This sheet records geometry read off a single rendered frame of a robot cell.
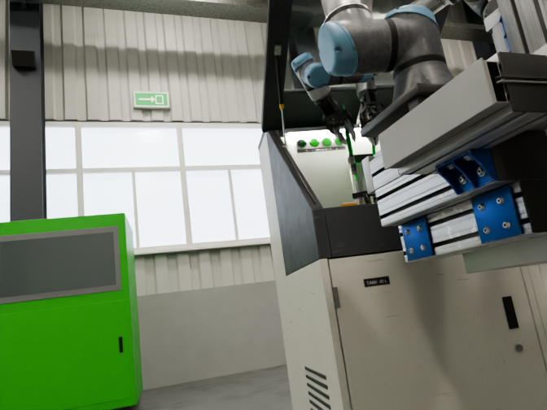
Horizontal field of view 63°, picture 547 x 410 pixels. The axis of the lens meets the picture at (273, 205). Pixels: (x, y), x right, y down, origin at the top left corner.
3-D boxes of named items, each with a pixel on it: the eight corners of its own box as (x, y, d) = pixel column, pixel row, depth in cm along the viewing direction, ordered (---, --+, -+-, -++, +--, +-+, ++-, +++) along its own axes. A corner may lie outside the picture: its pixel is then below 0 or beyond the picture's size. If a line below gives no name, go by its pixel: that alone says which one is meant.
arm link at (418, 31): (457, 52, 95) (443, -3, 98) (396, 56, 94) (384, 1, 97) (432, 80, 107) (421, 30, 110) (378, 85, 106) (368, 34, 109)
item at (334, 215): (331, 257, 139) (323, 207, 142) (328, 259, 143) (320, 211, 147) (509, 236, 150) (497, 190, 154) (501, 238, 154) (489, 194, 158)
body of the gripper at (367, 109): (368, 117, 169) (362, 88, 172) (360, 126, 177) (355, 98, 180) (387, 115, 170) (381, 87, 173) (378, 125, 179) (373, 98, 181)
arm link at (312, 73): (342, 61, 136) (332, 58, 146) (306, 63, 135) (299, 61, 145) (342, 87, 139) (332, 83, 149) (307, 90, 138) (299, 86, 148)
